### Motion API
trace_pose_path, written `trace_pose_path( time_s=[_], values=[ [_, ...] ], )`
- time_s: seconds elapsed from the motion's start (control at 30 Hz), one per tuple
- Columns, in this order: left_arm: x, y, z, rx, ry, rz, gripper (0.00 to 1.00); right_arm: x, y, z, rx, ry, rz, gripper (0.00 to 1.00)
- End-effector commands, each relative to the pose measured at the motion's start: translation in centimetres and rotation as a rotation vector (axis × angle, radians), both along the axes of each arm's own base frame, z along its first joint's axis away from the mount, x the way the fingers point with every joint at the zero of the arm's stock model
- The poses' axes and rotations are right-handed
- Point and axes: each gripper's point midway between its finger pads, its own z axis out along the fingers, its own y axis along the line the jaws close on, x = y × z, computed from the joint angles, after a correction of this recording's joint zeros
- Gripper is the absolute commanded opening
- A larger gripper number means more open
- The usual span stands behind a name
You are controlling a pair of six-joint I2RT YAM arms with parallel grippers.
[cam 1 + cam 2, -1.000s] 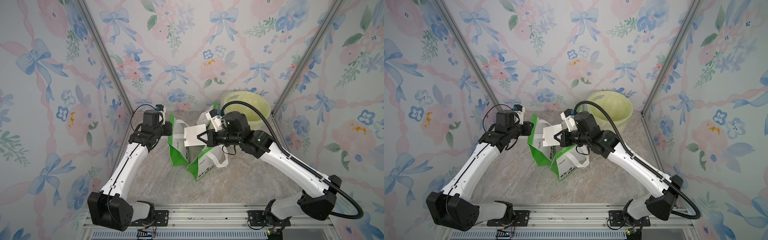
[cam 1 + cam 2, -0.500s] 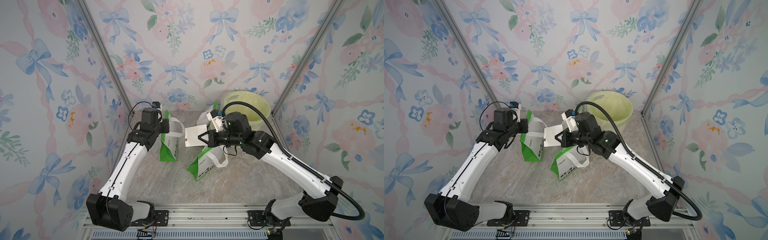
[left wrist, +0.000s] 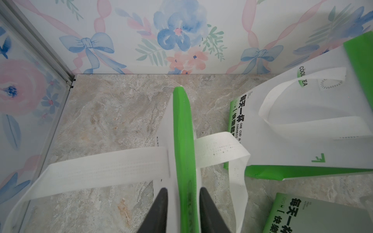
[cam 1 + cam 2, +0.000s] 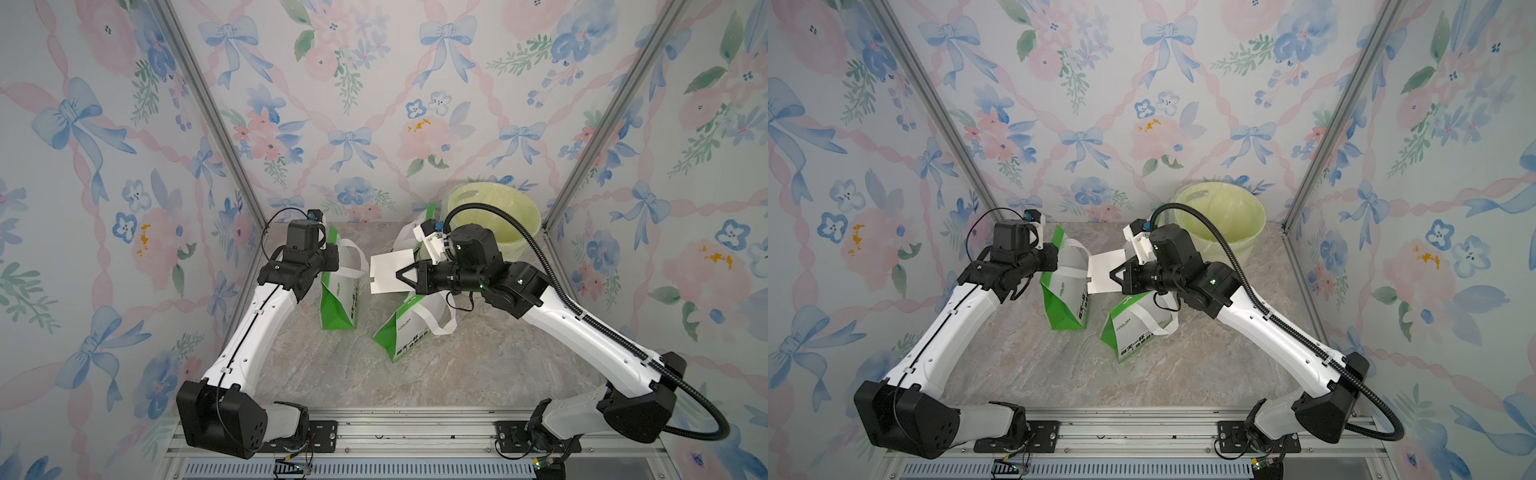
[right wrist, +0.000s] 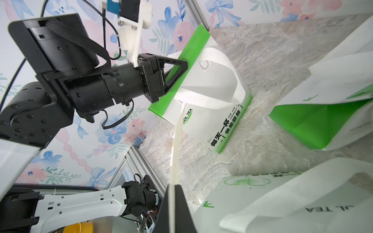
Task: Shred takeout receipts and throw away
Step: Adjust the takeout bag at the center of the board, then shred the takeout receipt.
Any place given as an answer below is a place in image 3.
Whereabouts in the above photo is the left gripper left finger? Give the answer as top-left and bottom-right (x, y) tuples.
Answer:
(137, 187), (168, 233)

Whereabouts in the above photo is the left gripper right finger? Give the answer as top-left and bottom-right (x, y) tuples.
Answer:
(199, 187), (230, 233)

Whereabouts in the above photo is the green white bag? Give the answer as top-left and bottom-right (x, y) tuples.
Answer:
(263, 193), (373, 233)
(228, 32), (373, 181)
(3, 87), (250, 233)

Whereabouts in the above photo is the left aluminium corner post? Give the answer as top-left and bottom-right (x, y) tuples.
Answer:
(1, 1), (75, 87)

